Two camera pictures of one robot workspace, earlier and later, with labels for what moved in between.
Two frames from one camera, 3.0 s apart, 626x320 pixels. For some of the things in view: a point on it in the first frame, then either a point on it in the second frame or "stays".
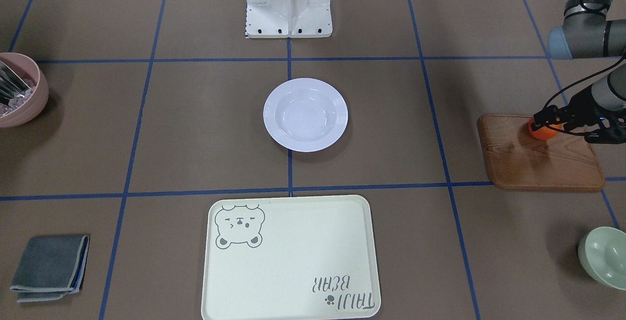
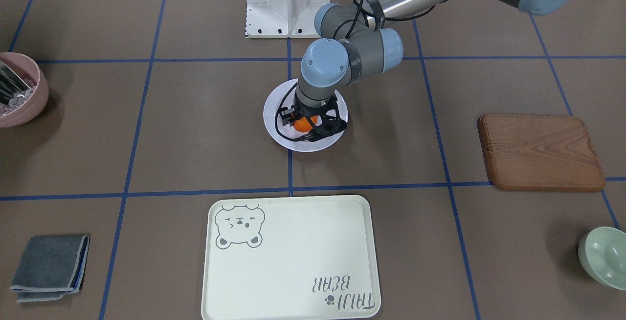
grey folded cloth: x=50 y=267 stays
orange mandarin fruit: x=544 y=133 to x=302 y=125
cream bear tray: x=290 y=258 stays
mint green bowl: x=602 y=252 stays
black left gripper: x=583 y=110 to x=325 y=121
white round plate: x=305 y=115 stays
